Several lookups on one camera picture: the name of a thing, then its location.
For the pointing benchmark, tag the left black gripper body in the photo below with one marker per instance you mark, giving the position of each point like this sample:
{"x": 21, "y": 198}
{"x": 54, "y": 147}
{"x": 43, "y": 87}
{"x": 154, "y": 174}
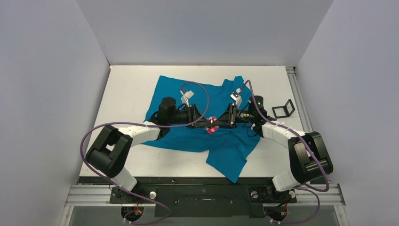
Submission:
{"x": 188, "y": 115}

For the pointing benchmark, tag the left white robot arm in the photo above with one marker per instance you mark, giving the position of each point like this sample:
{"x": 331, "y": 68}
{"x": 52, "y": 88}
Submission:
{"x": 109, "y": 151}

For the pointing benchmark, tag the aluminium front rail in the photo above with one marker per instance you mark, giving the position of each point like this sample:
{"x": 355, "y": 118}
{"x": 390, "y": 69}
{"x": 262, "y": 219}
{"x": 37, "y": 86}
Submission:
{"x": 100, "y": 195}

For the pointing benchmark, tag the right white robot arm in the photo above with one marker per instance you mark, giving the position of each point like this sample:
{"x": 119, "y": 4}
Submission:
{"x": 308, "y": 156}

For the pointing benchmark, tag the blue t-shirt garment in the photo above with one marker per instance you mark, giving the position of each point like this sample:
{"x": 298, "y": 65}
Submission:
{"x": 228, "y": 149}

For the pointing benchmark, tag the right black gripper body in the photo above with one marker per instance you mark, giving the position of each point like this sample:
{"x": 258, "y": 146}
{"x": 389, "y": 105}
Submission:
{"x": 232, "y": 115}

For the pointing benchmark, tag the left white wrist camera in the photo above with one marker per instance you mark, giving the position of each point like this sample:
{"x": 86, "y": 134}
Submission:
{"x": 186, "y": 95}

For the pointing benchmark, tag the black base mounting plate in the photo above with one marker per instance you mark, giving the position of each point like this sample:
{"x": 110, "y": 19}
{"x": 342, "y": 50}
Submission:
{"x": 201, "y": 197}

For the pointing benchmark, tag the black square frame stand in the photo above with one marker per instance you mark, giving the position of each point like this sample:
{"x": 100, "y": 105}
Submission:
{"x": 284, "y": 111}

